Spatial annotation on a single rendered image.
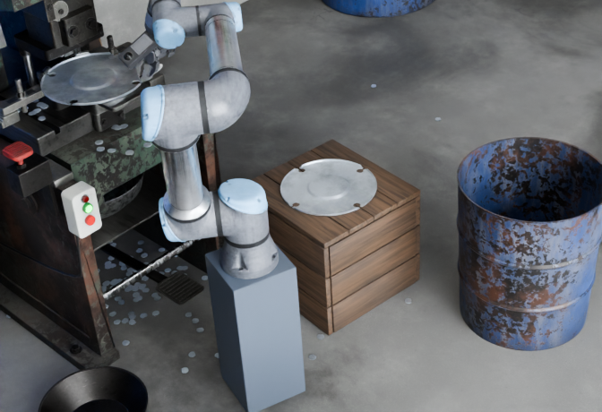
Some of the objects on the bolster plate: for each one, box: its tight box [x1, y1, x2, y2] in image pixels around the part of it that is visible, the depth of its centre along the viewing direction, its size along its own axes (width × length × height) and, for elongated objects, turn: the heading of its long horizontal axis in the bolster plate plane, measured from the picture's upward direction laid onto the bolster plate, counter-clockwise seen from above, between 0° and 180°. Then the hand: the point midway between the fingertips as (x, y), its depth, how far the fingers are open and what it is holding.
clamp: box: [0, 78, 45, 129], centre depth 296 cm, size 6×17×10 cm, turn 141°
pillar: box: [22, 55, 37, 86], centre depth 302 cm, size 2×2×14 cm
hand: (141, 78), depth 292 cm, fingers closed
